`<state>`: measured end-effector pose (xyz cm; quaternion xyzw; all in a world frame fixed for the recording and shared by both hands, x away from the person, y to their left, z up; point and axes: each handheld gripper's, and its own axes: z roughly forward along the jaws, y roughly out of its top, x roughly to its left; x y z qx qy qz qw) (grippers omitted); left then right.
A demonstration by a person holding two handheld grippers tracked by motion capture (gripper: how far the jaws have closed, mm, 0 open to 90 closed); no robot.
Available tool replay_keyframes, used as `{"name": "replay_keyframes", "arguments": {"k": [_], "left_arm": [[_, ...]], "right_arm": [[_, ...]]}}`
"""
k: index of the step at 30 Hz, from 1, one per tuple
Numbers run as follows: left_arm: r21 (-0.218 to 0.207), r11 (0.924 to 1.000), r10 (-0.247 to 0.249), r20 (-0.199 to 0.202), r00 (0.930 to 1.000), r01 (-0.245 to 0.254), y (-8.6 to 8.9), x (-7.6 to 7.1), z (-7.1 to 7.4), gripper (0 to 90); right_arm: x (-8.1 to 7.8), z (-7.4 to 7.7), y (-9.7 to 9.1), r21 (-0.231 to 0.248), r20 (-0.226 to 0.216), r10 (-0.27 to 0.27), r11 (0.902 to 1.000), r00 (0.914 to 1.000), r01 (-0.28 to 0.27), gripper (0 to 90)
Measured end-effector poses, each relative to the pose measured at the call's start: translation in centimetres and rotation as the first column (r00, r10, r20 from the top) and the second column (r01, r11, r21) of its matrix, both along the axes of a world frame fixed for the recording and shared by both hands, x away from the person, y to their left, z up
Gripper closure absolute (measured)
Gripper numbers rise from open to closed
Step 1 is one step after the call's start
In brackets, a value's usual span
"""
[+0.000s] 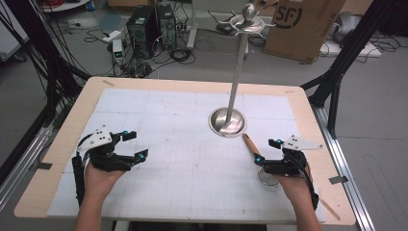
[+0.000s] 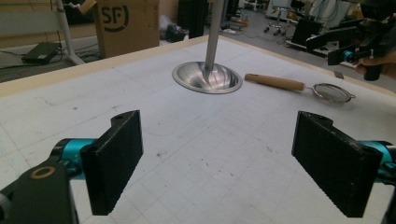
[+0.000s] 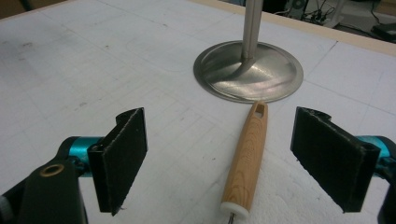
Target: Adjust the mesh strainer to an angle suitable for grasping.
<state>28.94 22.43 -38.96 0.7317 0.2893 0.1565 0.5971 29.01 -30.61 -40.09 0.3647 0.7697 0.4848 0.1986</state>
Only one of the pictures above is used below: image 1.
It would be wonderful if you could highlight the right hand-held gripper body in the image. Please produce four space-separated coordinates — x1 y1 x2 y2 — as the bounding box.
263 134 324 177

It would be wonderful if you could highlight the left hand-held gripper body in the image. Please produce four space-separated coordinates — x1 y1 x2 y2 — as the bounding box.
76 124 135 172

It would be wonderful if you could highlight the wooden handled mesh strainer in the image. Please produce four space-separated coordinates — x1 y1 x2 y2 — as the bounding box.
242 133 281 190

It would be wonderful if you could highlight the person's right hand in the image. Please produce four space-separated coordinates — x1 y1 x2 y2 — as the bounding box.
275 167 318 210

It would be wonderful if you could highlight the person's left hand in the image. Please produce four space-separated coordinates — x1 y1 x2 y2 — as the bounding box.
82 163 125 204

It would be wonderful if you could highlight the white grid mat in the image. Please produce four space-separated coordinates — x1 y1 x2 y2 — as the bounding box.
46 88 327 224

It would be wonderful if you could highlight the long beige tape strip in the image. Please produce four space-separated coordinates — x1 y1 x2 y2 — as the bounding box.
319 197 342 222

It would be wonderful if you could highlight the silver metal utensil stand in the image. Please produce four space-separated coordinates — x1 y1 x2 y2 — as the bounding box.
207 3 277 139

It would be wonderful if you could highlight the white device with green light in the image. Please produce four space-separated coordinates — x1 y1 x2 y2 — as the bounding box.
112 38 125 65

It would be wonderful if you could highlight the white power strip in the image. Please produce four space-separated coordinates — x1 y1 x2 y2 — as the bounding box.
101 30 122 44

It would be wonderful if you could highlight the wide black computer tower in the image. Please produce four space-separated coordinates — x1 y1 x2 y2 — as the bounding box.
126 5 162 61

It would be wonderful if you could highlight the large cardboard box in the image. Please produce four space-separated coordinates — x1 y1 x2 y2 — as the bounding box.
263 0 346 64

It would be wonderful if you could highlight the narrow black computer tower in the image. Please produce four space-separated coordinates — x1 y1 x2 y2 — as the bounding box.
155 3 178 51

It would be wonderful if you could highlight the black power adapter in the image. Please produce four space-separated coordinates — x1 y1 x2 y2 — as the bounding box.
216 23 238 36

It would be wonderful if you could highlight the white flat board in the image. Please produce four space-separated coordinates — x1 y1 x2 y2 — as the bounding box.
319 39 383 59

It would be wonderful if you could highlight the white round table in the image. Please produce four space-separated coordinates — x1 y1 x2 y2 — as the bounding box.
40 0 91 13

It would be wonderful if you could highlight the aluminium rail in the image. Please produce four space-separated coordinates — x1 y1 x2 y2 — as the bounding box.
0 125 55 211
312 104 377 231

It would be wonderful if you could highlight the coiled black cable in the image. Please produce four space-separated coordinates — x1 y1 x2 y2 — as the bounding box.
168 47 197 65

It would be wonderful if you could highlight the black metal frame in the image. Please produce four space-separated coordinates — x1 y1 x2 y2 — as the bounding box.
5 0 92 114
300 0 399 140

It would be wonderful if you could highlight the white metal post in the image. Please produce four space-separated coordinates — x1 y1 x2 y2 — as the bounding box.
186 0 199 50

